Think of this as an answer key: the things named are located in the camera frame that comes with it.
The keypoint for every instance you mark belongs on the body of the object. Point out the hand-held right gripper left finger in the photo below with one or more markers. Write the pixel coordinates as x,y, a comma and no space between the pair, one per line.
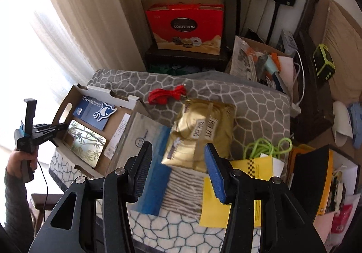
141,169

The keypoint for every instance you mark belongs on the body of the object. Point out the yellow booklet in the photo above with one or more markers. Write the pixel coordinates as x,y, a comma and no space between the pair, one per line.
212,207

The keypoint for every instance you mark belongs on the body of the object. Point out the cardboard box of clutter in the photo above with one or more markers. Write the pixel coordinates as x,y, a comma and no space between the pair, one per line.
285,72

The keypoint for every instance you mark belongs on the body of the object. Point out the brown sofa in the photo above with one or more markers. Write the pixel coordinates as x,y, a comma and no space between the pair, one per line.
311,43

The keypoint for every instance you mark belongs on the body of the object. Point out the white product box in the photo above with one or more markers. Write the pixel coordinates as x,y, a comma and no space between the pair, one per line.
285,42

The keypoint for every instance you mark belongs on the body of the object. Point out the blue slipper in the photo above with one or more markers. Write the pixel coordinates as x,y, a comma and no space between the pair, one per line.
356,115

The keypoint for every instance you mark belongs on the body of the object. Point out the dark wooden stand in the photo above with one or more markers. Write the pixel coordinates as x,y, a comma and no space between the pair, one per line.
169,60

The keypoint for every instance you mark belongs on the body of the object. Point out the clear plastic package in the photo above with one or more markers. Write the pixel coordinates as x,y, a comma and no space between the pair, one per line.
84,142

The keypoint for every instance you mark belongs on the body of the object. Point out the pink paper bag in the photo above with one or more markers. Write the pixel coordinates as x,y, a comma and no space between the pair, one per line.
322,223

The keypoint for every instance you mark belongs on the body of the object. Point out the wooden stool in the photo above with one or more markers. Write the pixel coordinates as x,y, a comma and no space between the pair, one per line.
42,199

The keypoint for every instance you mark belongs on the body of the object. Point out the red packet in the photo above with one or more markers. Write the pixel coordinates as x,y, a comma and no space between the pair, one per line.
340,216

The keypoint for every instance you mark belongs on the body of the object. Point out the cream curtain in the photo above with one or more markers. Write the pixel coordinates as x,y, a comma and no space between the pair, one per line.
84,15

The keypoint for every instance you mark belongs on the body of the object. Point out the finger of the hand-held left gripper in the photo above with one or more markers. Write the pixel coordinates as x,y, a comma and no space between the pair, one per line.
55,132
46,127

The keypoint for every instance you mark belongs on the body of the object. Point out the white paper tag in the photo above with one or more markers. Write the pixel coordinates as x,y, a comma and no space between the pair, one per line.
118,134

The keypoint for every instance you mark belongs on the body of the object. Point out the black open box of goods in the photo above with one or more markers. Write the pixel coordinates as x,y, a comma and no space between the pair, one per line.
308,176

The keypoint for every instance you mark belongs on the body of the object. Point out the person's left forearm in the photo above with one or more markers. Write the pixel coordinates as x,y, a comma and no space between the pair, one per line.
14,207

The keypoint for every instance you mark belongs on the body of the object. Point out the gold foil tea bag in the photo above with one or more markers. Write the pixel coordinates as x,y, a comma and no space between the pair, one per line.
198,120

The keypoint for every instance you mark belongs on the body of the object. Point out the person's left hand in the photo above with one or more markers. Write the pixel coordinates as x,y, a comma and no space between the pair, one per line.
17,161

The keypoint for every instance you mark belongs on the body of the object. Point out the white cardboard tray box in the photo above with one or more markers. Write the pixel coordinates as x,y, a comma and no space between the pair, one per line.
125,113

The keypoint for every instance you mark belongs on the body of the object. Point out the green black portable device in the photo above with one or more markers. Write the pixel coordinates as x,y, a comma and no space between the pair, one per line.
323,62

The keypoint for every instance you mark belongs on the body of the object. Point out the white slipper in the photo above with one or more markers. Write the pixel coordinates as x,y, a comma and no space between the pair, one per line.
342,123

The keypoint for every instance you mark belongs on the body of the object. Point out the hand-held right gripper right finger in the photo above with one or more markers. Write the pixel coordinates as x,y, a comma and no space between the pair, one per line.
216,173

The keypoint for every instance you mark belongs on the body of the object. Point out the blue whale card sleeve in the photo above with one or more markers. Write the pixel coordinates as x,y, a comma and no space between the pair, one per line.
84,108

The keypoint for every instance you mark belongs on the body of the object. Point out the white paper bag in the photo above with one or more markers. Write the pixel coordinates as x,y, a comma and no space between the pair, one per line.
349,168

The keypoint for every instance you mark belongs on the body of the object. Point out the brown sofa cushion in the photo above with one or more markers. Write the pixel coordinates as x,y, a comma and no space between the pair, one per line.
345,38

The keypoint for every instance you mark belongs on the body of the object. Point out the black speaker stand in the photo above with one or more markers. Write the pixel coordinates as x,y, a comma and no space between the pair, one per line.
273,24
239,15

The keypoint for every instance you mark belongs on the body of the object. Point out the clear bag of face masks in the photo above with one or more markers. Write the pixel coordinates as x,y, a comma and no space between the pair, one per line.
150,125

